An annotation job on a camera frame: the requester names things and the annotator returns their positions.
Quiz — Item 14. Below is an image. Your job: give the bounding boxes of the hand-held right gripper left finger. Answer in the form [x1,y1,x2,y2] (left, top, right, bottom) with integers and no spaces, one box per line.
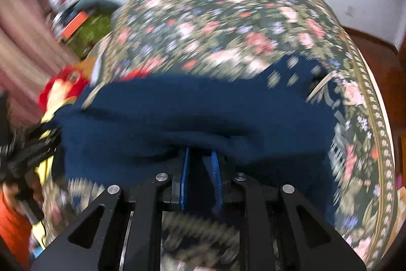
[30,147,191,271]

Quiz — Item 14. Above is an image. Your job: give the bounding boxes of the navy blue patterned garment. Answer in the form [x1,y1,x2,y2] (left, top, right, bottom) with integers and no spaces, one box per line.
[52,55,343,227]

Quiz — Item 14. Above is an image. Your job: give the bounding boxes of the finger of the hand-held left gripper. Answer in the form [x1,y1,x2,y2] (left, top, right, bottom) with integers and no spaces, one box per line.
[27,127,63,165]

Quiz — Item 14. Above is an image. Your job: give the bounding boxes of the green cloth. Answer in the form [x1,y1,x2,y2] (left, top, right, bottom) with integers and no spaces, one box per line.
[68,14,115,59]

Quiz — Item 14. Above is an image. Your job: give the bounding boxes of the orange box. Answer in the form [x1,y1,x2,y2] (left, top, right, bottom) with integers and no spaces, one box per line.
[60,11,89,40]

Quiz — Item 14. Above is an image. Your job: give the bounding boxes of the red and yellow garment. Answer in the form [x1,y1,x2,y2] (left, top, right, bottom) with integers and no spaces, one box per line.
[34,66,94,183]

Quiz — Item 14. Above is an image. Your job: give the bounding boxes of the dark grey cloth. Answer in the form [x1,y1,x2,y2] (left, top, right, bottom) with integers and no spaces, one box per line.
[74,0,122,14]

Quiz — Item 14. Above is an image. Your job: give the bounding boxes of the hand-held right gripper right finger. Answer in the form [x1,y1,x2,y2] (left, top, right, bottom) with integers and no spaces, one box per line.
[211,152,365,271]

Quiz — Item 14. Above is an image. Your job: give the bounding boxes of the pink striped curtain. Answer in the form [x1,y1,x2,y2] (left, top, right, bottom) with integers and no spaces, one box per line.
[0,0,80,125]

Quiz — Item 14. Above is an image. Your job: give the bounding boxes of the person's left hand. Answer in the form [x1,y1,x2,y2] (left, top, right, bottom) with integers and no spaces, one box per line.
[3,172,43,211]

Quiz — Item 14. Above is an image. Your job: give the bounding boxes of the dark floral blanket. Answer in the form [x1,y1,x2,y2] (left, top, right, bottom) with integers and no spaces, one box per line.
[41,0,397,271]

